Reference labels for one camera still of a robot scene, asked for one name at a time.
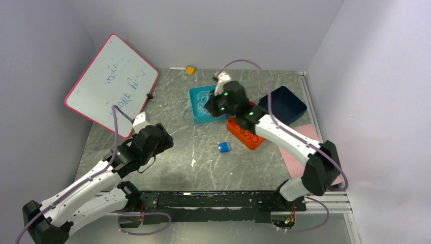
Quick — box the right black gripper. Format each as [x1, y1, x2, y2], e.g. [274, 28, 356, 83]
[205, 87, 238, 118]

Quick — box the white cable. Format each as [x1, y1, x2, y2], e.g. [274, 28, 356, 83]
[195, 89, 216, 117]

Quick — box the teal plastic box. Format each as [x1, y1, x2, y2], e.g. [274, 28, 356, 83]
[189, 85, 227, 124]

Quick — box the black cable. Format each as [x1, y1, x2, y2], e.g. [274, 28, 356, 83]
[235, 125, 262, 144]

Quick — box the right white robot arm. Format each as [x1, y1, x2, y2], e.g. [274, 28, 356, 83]
[205, 81, 341, 210]

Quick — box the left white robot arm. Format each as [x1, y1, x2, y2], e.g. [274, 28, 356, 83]
[22, 122, 174, 243]

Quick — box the orange plastic box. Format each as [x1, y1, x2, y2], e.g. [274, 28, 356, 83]
[226, 117, 265, 150]

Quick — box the blue white small block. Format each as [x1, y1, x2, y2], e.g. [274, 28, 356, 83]
[218, 142, 231, 153]

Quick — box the yellow small block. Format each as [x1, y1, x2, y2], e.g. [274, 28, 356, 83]
[184, 66, 196, 75]

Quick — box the navy plastic box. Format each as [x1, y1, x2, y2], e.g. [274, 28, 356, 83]
[271, 86, 307, 126]

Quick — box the pink-framed whiteboard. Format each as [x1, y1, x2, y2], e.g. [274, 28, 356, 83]
[65, 34, 159, 131]

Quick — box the pink mat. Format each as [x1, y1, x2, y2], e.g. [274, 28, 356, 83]
[278, 124, 343, 187]

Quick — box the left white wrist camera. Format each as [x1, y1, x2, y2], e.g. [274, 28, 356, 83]
[132, 111, 150, 134]

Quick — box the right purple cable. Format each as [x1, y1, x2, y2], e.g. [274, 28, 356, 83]
[215, 59, 349, 234]

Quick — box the purple cable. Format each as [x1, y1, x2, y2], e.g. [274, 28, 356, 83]
[215, 59, 349, 234]
[13, 105, 172, 244]

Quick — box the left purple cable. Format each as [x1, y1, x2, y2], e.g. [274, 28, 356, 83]
[13, 105, 172, 244]

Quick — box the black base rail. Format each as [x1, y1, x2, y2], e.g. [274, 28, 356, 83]
[120, 190, 306, 225]

